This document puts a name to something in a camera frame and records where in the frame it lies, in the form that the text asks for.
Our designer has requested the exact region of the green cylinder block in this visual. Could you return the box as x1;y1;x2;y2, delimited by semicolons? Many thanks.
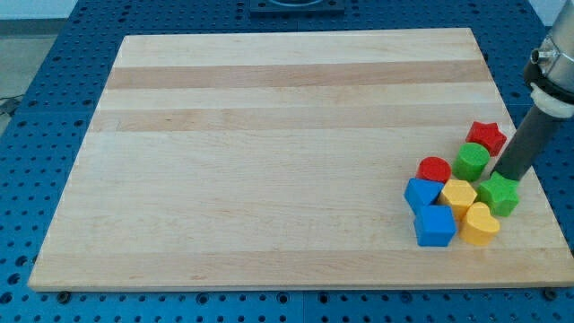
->
452;143;491;182

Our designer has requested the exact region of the blue triangle block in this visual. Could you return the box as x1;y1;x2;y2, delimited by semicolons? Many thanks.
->
404;178;444;214

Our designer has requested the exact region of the wooden board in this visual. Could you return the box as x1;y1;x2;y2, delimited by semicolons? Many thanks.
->
28;28;573;292

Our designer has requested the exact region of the blue cube block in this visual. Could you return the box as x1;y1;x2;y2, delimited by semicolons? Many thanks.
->
413;205;457;247

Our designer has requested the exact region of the red cylinder block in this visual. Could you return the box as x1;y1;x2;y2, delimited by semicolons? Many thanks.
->
415;156;452;183

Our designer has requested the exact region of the green star block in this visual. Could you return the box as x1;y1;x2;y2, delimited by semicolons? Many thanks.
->
477;171;519;217

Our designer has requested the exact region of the red star block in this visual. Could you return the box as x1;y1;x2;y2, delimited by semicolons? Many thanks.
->
465;121;508;157

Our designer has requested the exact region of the yellow hexagon block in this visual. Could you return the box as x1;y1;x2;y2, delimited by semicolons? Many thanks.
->
437;179;477;221

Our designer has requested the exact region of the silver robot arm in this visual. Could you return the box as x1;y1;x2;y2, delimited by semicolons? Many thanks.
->
523;0;573;104

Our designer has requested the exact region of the yellow heart block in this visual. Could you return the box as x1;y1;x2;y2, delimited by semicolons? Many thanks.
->
459;202;500;246

